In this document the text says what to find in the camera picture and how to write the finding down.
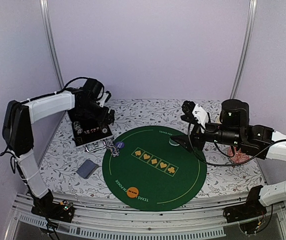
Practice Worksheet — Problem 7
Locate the purple small blind button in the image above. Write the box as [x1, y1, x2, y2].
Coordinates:
[115, 141, 125, 149]

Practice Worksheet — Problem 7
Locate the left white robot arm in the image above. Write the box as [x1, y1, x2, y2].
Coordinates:
[2, 77, 115, 217]

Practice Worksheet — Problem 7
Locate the aluminium front rail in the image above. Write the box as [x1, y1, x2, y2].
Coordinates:
[6, 194, 286, 240]

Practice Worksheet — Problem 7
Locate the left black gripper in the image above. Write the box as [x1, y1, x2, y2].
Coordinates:
[80, 100, 116, 125]

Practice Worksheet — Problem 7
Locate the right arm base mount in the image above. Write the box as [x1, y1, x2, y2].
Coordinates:
[223, 199, 267, 223]

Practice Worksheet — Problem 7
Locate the red dice row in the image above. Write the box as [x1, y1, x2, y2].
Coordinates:
[83, 127, 100, 135]

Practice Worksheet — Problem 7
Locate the round green poker mat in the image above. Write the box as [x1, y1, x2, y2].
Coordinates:
[102, 126, 207, 212]

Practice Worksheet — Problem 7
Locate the blue poker chip stack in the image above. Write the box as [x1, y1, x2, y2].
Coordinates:
[106, 142, 120, 158]

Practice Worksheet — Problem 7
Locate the red patterned small bowl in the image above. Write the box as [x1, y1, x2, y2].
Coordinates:
[227, 146, 250, 164]

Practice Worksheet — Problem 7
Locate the aluminium poker chip case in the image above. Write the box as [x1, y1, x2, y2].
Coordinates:
[67, 109, 113, 150]

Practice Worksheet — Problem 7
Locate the left aluminium frame post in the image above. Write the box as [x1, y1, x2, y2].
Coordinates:
[39, 0, 64, 89]

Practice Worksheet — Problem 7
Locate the aluminium frame post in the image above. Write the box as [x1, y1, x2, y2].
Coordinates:
[230, 0, 258, 99]
[39, 0, 64, 89]

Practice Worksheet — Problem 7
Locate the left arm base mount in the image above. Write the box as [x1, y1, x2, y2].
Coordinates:
[31, 198, 75, 223]

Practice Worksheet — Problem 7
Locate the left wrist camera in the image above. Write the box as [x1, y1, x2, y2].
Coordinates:
[96, 91, 111, 108]

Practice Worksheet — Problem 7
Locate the cream ceramic mug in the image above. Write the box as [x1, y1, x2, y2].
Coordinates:
[215, 115, 222, 124]

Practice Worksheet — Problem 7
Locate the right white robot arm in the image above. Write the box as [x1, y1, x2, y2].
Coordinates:
[171, 99, 286, 162]

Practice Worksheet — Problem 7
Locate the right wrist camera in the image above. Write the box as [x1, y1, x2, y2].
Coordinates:
[181, 100, 209, 133]

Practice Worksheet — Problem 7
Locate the blue playing card deck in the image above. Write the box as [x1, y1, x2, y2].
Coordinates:
[76, 159, 99, 179]

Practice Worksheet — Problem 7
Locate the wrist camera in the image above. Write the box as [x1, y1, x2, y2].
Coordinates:
[181, 100, 209, 133]
[96, 91, 111, 108]

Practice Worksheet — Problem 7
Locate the right aluminium frame post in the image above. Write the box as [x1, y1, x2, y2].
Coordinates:
[230, 0, 258, 99]

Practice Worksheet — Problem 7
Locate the orange big blind button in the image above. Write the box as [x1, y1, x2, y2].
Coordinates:
[126, 186, 139, 199]

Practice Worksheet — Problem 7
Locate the floral patterned table cover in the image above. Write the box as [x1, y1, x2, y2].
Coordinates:
[40, 99, 266, 199]

